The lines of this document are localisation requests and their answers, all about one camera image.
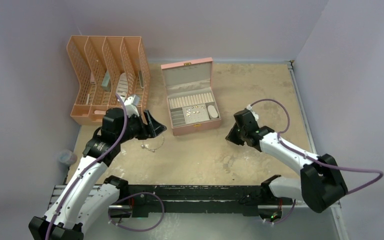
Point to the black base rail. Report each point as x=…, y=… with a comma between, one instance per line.
x=246, y=200

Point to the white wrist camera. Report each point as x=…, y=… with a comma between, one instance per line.
x=131, y=105
x=255, y=115

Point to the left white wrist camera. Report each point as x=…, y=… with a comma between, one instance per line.
x=131, y=105

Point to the earrings in box tray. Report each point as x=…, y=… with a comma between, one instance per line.
x=194, y=110

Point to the grey metal block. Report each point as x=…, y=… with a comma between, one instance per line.
x=106, y=82

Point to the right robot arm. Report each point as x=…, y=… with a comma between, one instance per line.
x=321, y=183

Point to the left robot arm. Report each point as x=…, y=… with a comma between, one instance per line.
x=74, y=210

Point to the white oval pad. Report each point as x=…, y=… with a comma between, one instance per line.
x=212, y=112

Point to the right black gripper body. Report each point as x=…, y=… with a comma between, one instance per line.
x=236, y=135

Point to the orange plastic file organizer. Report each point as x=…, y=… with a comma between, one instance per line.
x=107, y=67

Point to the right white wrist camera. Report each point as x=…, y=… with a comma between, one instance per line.
x=255, y=115

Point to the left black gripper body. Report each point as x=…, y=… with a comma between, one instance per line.
x=142, y=132

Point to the clear plastic cup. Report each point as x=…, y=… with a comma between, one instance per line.
x=67, y=157

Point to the pink jewelry box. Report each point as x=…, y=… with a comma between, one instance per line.
x=189, y=83

